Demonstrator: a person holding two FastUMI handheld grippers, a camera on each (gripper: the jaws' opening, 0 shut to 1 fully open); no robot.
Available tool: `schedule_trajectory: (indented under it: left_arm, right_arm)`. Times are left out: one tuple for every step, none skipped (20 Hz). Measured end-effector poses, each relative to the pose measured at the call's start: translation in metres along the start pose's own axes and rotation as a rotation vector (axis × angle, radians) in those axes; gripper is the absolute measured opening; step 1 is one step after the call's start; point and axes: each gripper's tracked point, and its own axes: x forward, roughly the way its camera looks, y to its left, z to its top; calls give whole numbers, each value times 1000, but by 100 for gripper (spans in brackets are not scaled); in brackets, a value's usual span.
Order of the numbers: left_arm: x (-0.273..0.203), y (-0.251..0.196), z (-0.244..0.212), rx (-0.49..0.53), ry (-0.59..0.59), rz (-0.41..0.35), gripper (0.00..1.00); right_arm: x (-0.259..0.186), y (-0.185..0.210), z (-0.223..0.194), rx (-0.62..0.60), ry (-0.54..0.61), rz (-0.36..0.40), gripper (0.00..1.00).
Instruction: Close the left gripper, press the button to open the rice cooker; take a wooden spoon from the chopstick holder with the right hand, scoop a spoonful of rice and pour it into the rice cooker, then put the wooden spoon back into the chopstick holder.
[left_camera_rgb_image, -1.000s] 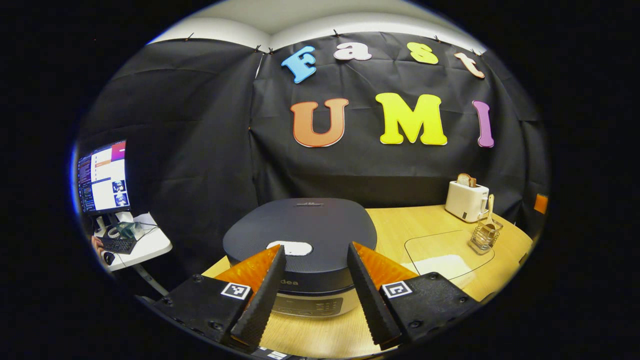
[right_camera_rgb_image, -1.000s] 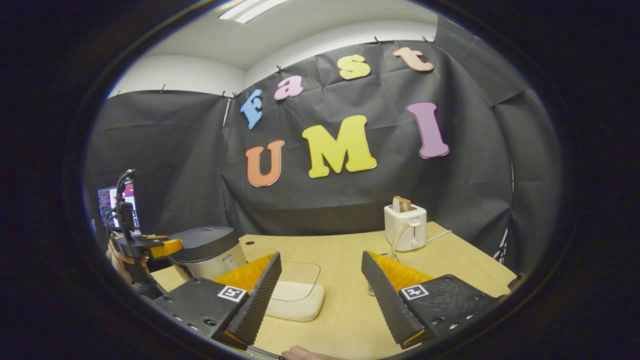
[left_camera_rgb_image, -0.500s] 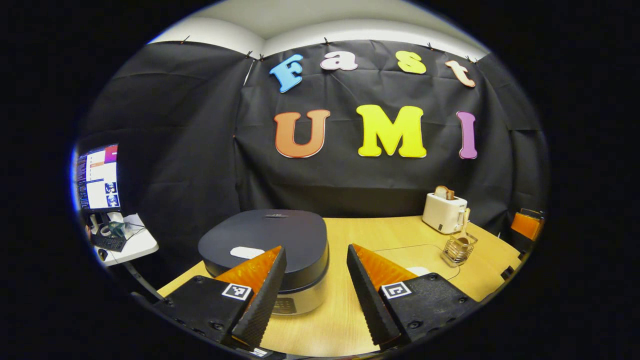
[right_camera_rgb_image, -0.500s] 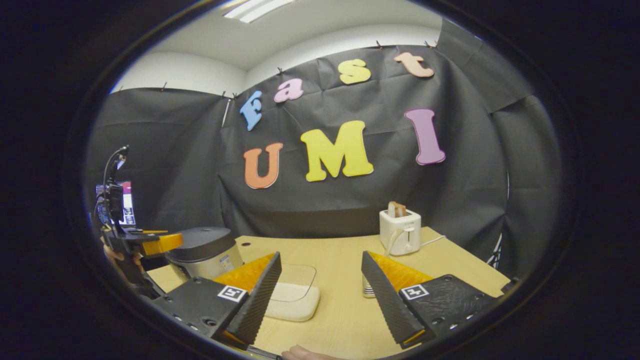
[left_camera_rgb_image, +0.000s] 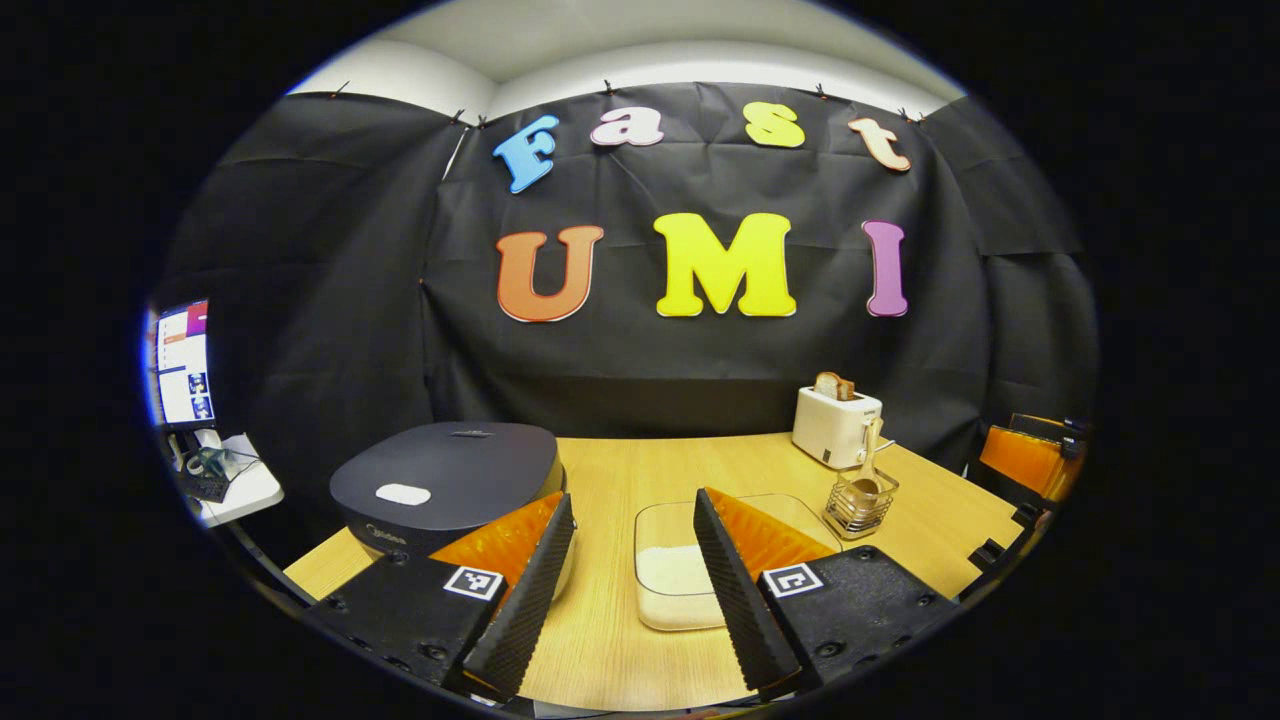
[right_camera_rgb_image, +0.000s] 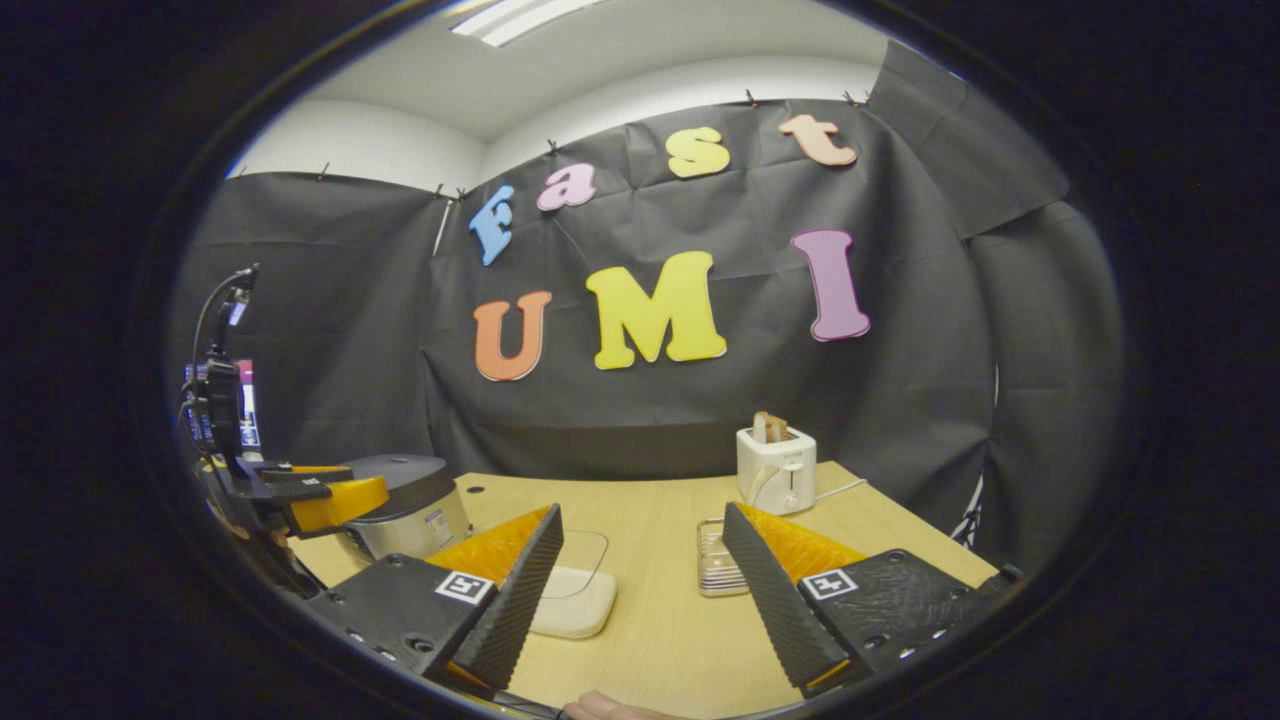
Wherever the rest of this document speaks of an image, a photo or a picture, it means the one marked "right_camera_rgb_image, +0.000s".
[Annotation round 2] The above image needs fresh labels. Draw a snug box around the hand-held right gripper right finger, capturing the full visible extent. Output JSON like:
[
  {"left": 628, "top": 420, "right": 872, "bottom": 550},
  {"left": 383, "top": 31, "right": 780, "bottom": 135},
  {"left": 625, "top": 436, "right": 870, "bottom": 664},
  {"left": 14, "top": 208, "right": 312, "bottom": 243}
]
[{"left": 722, "top": 502, "right": 1021, "bottom": 699}]

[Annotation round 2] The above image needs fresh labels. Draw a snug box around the clear wire chopstick holder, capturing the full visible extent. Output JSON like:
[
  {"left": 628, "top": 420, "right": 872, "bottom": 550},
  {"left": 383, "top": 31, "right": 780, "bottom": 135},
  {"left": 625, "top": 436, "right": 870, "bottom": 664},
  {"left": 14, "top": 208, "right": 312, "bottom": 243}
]
[{"left": 696, "top": 518, "right": 751, "bottom": 599}]

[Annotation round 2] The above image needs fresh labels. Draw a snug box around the clear rice container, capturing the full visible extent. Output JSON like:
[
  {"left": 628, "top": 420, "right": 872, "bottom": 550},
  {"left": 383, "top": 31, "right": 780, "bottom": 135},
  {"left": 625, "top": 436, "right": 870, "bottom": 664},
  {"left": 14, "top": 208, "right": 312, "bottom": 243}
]
[{"left": 528, "top": 530, "right": 619, "bottom": 641}]

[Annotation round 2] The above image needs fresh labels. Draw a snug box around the computer monitor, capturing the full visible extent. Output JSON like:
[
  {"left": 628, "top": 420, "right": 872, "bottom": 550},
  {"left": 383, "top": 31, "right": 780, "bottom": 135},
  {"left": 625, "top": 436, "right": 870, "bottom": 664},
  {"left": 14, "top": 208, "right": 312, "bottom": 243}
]
[{"left": 183, "top": 360, "right": 263, "bottom": 451}]

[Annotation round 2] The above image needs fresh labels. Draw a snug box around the black backdrop cloth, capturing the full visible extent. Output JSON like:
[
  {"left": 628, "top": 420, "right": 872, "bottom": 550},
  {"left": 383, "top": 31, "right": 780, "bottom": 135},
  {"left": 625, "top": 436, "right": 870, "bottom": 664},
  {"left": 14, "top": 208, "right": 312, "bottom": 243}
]
[{"left": 170, "top": 40, "right": 1126, "bottom": 591}]

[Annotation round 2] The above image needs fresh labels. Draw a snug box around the white toaster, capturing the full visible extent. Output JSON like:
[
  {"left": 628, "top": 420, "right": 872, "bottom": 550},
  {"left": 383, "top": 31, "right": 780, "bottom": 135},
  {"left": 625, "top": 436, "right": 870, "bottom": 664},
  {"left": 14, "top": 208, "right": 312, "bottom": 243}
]
[{"left": 736, "top": 425, "right": 818, "bottom": 517}]

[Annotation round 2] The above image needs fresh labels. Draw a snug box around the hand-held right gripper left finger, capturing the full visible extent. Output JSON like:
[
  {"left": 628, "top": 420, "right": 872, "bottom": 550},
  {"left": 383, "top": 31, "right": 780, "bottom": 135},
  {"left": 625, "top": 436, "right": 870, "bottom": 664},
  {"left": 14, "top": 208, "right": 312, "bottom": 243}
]
[{"left": 305, "top": 503, "right": 566, "bottom": 701}]

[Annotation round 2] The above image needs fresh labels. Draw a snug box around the ceiling light panel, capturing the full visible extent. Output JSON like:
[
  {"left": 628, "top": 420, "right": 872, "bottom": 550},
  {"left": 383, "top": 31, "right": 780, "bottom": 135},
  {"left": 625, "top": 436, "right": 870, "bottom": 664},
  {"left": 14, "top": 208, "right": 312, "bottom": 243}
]
[{"left": 450, "top": 0, "right": 606, "bottom": 48}]

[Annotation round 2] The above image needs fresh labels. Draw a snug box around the silver black rice cooker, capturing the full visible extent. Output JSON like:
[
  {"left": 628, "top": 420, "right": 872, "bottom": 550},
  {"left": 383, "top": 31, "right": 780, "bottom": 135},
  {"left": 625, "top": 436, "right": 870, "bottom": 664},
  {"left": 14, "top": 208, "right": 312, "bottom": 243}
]
[{"left": 335, "top": 455, "right": 473, "bottom": 563}]

